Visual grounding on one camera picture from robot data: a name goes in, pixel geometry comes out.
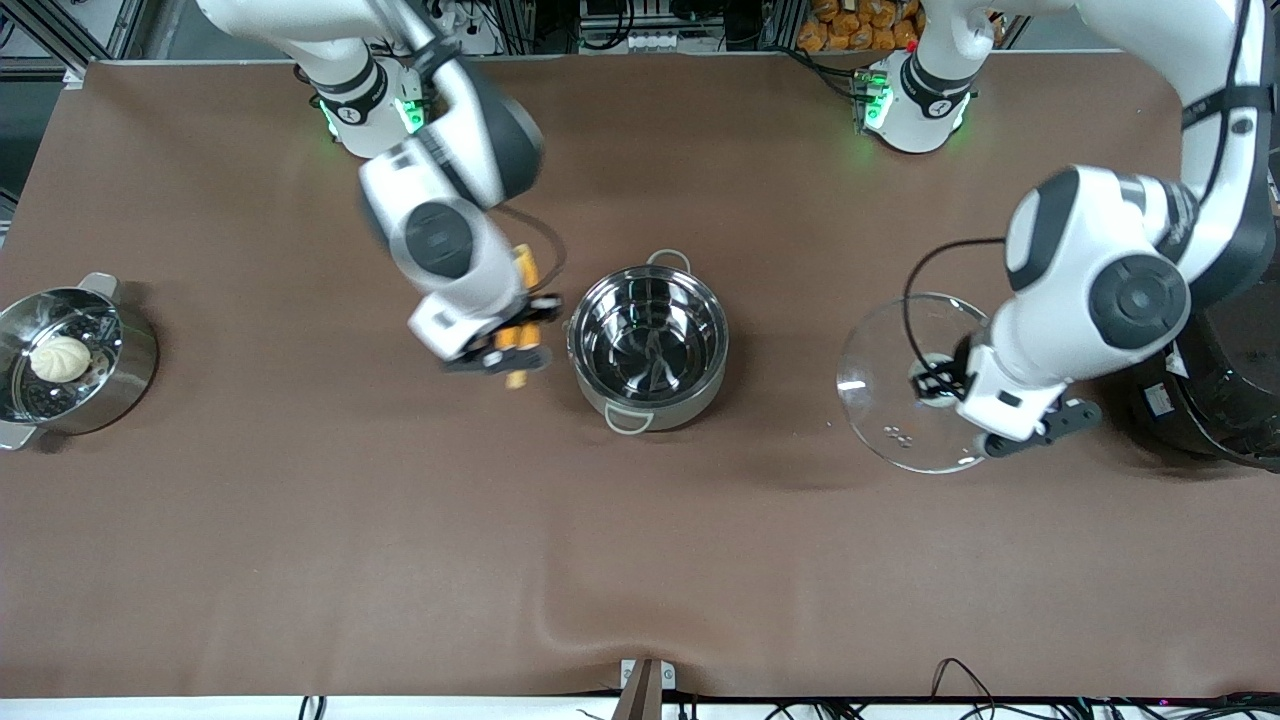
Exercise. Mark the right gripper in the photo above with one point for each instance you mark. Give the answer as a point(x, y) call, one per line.
point(537, 312)

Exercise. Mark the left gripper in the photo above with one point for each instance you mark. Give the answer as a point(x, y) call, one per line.
point(943, 377)

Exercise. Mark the yellow corn cob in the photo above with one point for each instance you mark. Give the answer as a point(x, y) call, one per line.
point(526, 265)

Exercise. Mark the glass pot lid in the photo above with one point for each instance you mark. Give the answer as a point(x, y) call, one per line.
point(880, 400)

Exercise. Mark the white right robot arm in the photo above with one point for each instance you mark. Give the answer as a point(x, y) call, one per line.
point(440, 240)

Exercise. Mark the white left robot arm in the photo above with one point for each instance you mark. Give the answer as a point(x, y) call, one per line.
point(1140, 300)

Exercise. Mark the stainless steel pot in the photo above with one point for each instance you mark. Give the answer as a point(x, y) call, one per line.
point(650, 340)

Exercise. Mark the steel steamer pot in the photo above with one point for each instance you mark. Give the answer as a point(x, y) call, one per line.
point(125, 385)

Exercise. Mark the brown table cloth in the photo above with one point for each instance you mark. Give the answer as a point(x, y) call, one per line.
point(640, 560)

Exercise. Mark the small white power strip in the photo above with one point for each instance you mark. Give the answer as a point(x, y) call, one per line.
point(655, 41)

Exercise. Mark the black rice cooker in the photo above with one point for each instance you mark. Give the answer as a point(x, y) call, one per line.
point(1230, 400)

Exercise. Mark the white power strip with plugs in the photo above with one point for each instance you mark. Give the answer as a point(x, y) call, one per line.
point(455, 20)

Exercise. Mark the bag of orange fruit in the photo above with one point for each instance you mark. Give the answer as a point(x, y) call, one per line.
point(858, 25)

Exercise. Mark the white steamed bun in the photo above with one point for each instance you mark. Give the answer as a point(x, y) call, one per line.
point(61, 358)

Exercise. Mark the metal table clamp bracket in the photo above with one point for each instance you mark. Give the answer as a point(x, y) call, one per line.
point(645, 678)

